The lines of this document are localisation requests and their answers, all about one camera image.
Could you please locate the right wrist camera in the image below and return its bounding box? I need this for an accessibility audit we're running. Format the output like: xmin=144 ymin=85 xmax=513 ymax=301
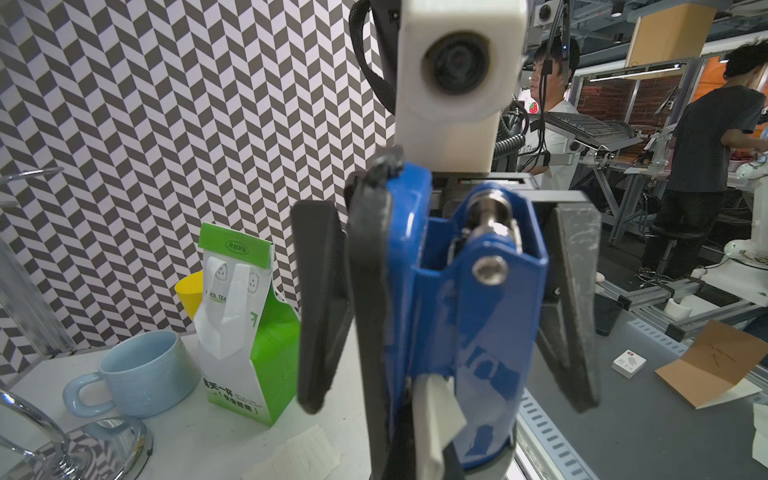
xmin=394 ymin=0 xmax=529 ymax=173

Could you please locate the brown cardboard piece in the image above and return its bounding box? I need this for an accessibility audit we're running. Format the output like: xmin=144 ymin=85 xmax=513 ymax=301
xmin=656 ymin=320 xmax=767 ymax=410

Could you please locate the small white box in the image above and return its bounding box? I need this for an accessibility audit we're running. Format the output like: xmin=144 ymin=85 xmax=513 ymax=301
xmin=612 ymin=349 xmax=646 ymax=379

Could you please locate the yellow plastic goblet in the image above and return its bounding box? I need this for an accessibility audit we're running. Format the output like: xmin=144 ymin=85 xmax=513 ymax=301
xmin=174 ymin=271 xmax=203 ymax=319

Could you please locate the person in dark shirt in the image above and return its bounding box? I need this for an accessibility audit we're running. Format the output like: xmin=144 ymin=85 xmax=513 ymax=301
xmin=635 ymin=40 xmax=768 ymax=283

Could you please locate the blue black stapler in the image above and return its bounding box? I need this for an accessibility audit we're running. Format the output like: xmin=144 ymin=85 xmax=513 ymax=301
xmin=346 ymin=147 xmax=549 ymax=479

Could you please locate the chrome mug tree stand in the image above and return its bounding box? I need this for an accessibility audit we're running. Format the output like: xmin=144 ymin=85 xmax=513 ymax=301
xmin=0 ymin=167 xmax=154 ymax=480

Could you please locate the light blue ceramic mug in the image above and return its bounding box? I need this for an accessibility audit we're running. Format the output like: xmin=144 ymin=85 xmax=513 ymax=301
xmin=62 ymin=330 xmax=202 ymax=419

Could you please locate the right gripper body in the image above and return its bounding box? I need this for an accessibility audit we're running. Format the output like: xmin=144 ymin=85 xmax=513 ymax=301
xmin=429 ymin=172 xmax=591 ymax=218

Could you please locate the person in white shirt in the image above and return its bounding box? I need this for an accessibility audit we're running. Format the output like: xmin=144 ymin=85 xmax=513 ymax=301
xmin=515 ymin=35 xmax=582 ymax=192

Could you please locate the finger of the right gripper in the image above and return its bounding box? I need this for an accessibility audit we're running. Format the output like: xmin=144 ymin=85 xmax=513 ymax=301
xmin=535 ymin=202 xmax=601 ymax=413
xmin=290 ymin=200 xmax=353 ymax=414

